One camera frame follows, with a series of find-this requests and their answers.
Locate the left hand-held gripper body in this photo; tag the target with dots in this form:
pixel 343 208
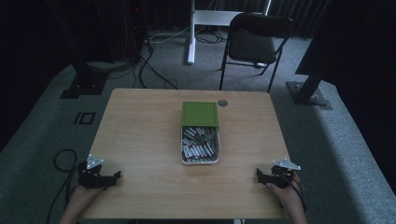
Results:
pixel 91 179

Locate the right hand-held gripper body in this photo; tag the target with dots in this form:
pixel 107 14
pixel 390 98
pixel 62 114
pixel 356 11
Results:
pixel 281 177

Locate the white box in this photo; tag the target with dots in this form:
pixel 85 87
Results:
pixel 183 155

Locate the green box lid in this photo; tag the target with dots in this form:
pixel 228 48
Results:
pixel 199 114

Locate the person's left hand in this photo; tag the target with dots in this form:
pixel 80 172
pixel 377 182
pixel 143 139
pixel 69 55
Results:
pixel 83 196

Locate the person's right hand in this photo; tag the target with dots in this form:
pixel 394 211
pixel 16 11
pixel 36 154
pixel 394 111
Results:
pixel 288 197

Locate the pile of small silver sticks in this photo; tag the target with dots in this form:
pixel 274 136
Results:
pixel 199 144

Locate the grey round table grommet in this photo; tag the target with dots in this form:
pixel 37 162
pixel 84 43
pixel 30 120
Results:
pixel 222 103

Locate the black metal stand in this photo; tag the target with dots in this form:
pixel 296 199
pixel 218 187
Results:
pixel 311 87
pixel 85 81

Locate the black folding chair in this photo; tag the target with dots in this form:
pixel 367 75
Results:
pixel 253 43

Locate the dark computer tower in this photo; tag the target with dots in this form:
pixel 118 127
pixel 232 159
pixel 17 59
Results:
pixel 130 28

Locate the white desk frame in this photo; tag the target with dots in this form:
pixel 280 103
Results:
pixel 194 31

